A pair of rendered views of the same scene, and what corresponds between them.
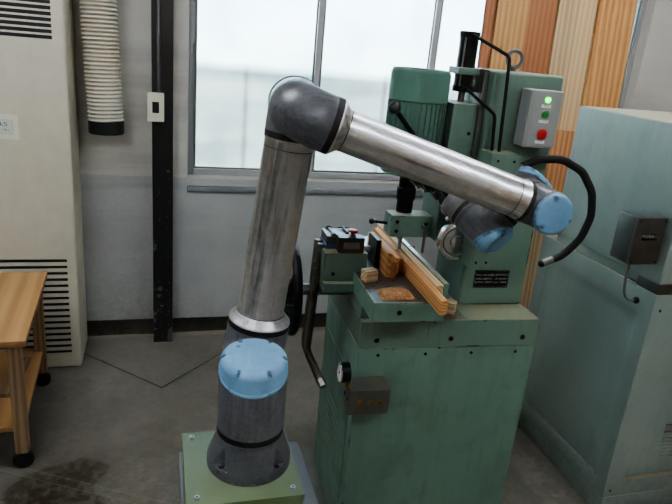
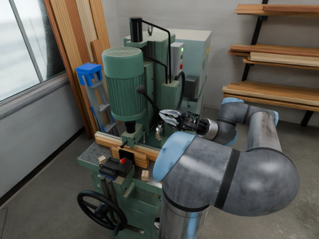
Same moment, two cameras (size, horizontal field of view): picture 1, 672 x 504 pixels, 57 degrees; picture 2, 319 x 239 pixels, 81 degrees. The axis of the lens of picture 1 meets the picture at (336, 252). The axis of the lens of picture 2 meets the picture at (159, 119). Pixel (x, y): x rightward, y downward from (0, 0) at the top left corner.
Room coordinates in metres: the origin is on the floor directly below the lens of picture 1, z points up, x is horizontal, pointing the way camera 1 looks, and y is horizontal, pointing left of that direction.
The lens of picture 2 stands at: (1.27, 0.37, 1.72)
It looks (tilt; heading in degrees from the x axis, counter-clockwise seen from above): 34 degrees down; 306
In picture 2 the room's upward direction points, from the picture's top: straight up
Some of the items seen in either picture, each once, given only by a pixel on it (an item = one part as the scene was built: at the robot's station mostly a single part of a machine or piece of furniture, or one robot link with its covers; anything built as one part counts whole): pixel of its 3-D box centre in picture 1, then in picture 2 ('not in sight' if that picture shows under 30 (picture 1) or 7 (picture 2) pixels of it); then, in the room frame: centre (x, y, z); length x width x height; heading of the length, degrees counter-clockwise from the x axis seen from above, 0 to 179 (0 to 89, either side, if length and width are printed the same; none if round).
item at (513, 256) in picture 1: (492, 187); (151, 95); (1.96, -0.48, 1.16); 0.22 x 0.22 x 0.72; 14
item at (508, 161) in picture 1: (496, 177); (170, 95); (1.80, -0.45, 1.23); 0.09 x 0.08 x 0.15; 104
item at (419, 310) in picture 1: (365, 273); (126, 170); (1.85, -0.10, 0.87); 0.61 x 0.30 x 0.06; 14
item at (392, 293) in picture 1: (396, 291); not in sight; (1.62, -0.18, 0.91); 0.10 x 0.07 x 0.02; 104
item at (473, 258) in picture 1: (476, 244); (168, 126); (1.78, -0.42, 1.02); 0.09 x 0.07 x 0.12; 14
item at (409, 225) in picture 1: (408, 225); (133, 135); (1.89, -0.22, 1.03); 0.14 x 0.07 x 0.09; 104
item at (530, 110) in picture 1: (538, 118); (175, 59); (1.83, -0.54, 1.40); 0.10 x 0.06 x 0.16; 104
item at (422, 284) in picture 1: (404, 264); (142, 153); (1.83, -0.22, 0.92); 0.66 x 0.02 x 0.04; 14
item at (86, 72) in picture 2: not in sight; (104, 120); (2.72, -0.61, 0.58); 0.27 x 0.25 x 1.16; 16
